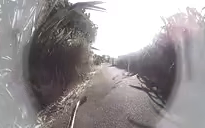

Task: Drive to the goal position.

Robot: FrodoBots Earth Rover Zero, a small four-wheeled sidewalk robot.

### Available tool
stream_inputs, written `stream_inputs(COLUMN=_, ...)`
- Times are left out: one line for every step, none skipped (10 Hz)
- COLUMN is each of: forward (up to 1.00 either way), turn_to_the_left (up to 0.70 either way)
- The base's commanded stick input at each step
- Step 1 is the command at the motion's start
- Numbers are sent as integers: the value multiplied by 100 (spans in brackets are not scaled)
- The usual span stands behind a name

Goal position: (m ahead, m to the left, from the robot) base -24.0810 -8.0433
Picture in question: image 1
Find distant trees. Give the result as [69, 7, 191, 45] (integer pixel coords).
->
[92, 53, 114, 66]

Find grey asphalt path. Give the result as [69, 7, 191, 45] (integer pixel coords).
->
[49, 63, 179, 128]

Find tall dark reed thicket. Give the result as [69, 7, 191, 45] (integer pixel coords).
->
[0, 0, 107, 128]

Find tall reed hedge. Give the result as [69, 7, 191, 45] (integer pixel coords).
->
[114, 4, 205, 128]

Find dry grass verge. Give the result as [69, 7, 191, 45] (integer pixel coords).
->
[33, 69, 98, 128]

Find robot's own part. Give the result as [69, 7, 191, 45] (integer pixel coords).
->
[69, 100, 81, 128]

